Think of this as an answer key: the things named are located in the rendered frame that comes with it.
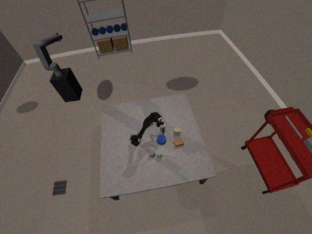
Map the brown block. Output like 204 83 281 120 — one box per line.
174 139 184 147

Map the french press with black plunger knob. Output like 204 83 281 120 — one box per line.
160 123 166 134

